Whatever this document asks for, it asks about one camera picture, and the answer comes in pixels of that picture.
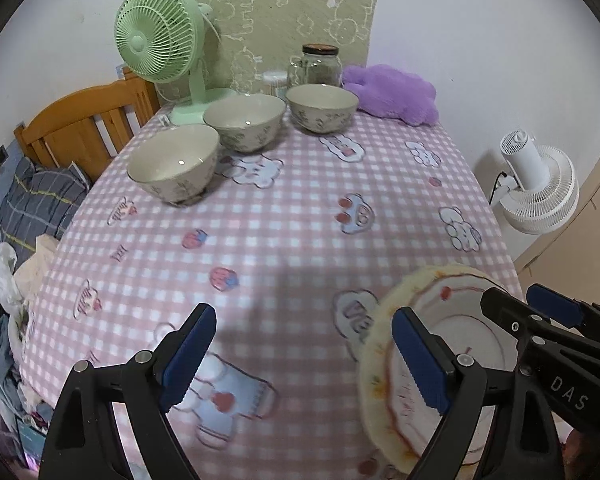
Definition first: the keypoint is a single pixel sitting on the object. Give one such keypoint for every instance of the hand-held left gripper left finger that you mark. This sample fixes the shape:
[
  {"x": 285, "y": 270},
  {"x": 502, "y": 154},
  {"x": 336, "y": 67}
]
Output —
[{"x": 187, "y": 360}]

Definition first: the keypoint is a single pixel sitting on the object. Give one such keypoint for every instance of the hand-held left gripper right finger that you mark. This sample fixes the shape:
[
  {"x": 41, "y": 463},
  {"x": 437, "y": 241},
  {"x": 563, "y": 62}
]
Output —
[{"x": 420, "y": 360}]

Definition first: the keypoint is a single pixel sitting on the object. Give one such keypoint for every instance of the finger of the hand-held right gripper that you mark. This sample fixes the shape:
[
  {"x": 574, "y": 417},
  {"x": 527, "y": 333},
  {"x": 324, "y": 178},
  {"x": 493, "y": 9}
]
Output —
[
  {"x": 540, "y": 340},
  {"x": 555, "y": 305}
]

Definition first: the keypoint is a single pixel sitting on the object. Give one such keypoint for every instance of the small red-rimmed dish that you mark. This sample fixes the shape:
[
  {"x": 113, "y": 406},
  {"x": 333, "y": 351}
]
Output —
[{"x": 460, "y": 330}]

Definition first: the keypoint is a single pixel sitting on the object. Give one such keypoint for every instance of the large scalloped floral plate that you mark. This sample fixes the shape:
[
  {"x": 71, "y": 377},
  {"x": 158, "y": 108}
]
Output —
[{"x": 375, "y": 330}]

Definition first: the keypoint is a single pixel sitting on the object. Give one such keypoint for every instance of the grey-green ceramic bowl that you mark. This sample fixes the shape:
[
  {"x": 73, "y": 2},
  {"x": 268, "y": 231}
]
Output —
[
  {"x": 320, "y": 97},
  {"x": 245, "y": 110},
  {"x": 170, "y": 160}
]

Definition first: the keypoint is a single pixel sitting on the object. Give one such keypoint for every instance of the white fan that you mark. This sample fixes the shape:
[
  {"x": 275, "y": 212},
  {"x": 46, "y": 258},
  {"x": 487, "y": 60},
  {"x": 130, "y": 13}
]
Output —
[{"x": 545, "y": 195}]

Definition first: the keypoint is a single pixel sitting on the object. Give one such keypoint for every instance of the pink checked tablecloth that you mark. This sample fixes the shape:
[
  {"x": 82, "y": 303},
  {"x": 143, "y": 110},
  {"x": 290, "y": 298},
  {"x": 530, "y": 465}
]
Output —
[{"x": 280, "y": 240}]

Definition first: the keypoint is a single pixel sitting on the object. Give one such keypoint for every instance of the blue clothes pile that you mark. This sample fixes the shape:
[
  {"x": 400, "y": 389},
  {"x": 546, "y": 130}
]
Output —
[{"x": 2, "y": 355}]

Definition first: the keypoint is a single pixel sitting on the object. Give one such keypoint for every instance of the grey plaid pillow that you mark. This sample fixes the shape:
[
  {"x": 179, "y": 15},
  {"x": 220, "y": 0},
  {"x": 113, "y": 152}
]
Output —
[{"x": 35, "y": 200}]

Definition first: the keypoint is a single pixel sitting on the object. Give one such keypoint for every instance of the white plug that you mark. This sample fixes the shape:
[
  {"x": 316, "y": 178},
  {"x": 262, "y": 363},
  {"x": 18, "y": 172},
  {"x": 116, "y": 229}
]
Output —
[{"x": 162, "y": 119}]

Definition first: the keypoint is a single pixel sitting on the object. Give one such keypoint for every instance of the wooden bed headboard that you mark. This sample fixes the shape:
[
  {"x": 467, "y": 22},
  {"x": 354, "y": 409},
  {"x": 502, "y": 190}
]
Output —
[{"x": 70, "y": 120}]

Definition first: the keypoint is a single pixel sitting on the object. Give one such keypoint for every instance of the purple plush toy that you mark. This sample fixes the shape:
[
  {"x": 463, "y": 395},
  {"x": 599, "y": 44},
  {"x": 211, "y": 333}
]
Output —
[{"x": 390, "y": 92}]

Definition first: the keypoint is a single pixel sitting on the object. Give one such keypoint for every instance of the cotton swab box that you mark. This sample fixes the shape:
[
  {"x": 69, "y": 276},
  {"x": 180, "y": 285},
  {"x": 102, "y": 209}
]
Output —
[{"x": 275, "y": 82}]

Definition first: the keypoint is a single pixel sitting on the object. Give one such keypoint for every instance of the glass jar with dark lid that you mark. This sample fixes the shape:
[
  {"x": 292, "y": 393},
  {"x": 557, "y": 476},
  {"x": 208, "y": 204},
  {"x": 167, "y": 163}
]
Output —
[{"x": 322, "y": 67}]

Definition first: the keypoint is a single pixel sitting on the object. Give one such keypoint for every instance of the green desk fan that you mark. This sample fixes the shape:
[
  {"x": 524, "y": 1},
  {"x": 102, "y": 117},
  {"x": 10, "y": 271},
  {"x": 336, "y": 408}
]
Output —
[{"x": 150, "y": 35}]

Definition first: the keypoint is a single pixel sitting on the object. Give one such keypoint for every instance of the green sheep-print board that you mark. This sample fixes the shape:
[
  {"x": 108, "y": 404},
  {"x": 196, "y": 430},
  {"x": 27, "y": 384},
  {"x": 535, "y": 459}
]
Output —
[{"x": 280, "y": 25}]

